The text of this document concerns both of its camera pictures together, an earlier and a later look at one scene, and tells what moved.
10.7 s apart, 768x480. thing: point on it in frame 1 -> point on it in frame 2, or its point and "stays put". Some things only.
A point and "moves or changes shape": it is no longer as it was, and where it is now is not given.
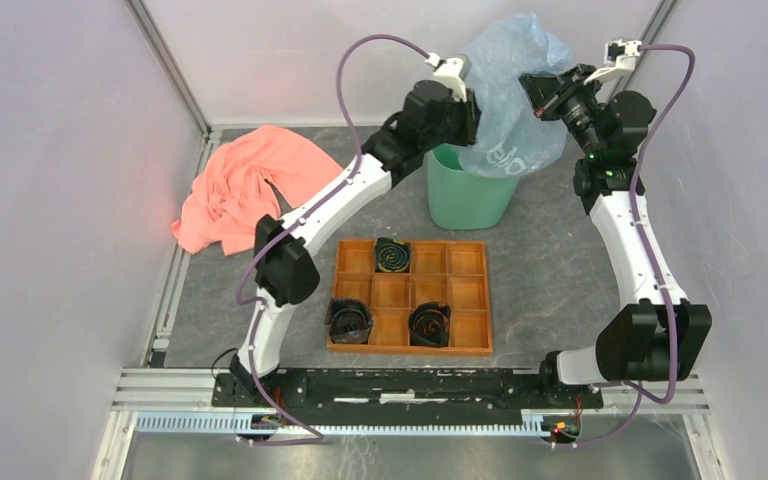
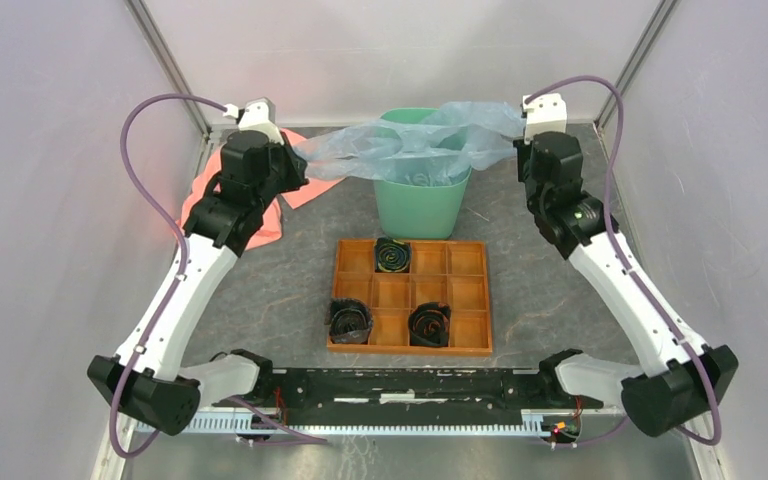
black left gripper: x=470 y=116 -> x=297 y=171
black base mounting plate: x=399 y=394 stays put
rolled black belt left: x=350 y=320 stays put
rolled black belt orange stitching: x=429 y=324 stays put
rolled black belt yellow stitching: x=391 y=255 stays put
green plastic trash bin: x=460 y=200 -> x=419 y=212
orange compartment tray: x=450 y=272 stays put
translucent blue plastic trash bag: x=512 y=139 moves or changes shape
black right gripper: x=545 y=91 -> x=524 y=150
